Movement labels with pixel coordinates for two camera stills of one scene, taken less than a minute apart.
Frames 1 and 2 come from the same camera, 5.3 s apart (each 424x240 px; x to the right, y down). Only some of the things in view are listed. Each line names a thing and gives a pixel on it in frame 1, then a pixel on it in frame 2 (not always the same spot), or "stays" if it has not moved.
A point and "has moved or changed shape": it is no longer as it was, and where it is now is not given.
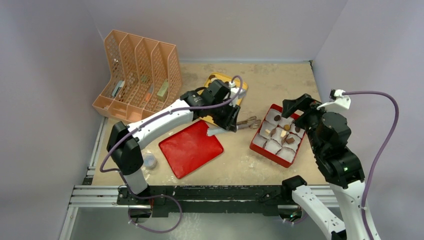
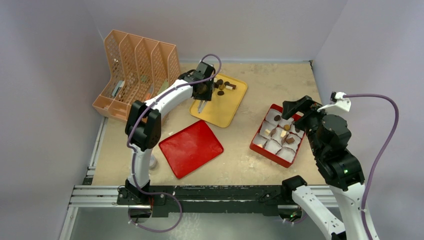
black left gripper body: x=222 y=115 -> x=205 y=94
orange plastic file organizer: x=145 y=76 stays
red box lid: x=190 y=148 stays
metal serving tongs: x=251 y=123 has moved or changed shape
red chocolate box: x=277 y=137 stays
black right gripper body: x=303 y=108 stays
